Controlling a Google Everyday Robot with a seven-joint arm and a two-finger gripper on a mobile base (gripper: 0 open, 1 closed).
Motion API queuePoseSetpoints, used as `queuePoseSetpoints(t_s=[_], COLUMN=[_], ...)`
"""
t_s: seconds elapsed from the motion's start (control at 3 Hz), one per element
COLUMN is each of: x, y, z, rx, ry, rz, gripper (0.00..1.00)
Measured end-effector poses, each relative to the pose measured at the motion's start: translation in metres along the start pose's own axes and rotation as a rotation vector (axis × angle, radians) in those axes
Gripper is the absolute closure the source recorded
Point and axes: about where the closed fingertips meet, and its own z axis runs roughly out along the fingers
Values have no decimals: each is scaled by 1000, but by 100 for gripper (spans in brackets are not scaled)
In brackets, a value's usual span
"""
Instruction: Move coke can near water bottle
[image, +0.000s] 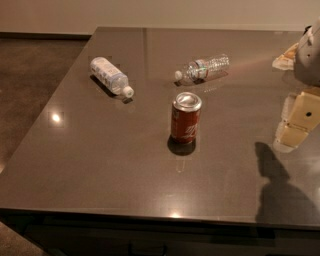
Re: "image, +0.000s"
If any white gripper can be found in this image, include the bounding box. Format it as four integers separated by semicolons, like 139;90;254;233
272;17;320;153

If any red coke can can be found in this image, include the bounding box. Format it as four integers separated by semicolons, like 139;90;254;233
171;92;202;144

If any clear empty water bottle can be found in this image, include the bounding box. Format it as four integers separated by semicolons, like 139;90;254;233
175;54;230;83

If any white labelled water bottle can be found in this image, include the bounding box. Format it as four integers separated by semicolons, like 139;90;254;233
90;57;134;98

